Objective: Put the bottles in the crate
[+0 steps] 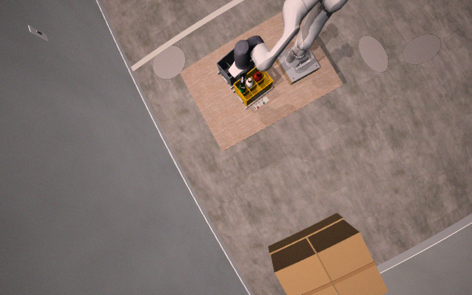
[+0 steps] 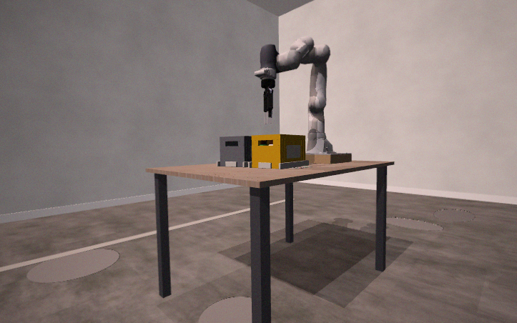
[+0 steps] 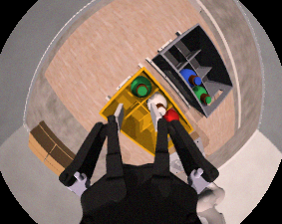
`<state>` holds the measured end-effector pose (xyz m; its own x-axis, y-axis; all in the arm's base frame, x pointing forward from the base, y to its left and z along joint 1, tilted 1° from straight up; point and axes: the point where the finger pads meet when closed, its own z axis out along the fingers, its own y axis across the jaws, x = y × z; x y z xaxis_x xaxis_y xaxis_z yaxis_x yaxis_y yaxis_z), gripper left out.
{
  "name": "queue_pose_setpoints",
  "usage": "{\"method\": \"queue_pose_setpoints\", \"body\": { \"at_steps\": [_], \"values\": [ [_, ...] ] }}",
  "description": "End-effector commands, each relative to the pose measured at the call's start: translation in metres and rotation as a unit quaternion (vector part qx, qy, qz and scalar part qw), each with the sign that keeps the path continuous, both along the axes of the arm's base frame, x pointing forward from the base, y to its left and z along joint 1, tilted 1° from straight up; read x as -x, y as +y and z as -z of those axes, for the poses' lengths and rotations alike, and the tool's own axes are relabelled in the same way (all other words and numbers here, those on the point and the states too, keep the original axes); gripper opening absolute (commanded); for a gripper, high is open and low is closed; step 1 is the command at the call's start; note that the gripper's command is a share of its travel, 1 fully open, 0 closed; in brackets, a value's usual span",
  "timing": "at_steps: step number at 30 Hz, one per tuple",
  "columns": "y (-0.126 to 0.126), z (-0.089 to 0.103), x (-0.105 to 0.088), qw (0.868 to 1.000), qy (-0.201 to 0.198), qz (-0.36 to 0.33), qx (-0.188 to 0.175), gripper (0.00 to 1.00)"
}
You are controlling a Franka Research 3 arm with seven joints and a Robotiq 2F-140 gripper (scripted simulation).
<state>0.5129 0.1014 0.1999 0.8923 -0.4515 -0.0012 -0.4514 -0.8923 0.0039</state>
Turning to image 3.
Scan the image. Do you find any white bottle with grey label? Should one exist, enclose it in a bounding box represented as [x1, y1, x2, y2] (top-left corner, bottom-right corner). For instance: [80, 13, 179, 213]
[146, 91, 167, 115]

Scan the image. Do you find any red bottle with pink label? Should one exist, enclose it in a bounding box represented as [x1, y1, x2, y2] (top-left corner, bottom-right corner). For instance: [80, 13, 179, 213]
[163, 108, 179, 121]

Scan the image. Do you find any blue bottle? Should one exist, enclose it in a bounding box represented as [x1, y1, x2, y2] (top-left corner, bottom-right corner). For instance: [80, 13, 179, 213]
[179, 69, 201, 88]

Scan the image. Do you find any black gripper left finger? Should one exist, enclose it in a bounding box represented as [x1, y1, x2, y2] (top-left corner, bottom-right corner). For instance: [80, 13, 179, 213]
[59, 104, 128, 203]

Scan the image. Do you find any yellow crate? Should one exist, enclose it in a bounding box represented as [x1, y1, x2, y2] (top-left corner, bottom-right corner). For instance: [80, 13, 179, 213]
[99, 67, 194, 156]

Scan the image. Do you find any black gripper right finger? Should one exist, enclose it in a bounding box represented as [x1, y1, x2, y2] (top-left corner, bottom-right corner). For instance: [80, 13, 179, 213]
[149, 103, 219, 202]

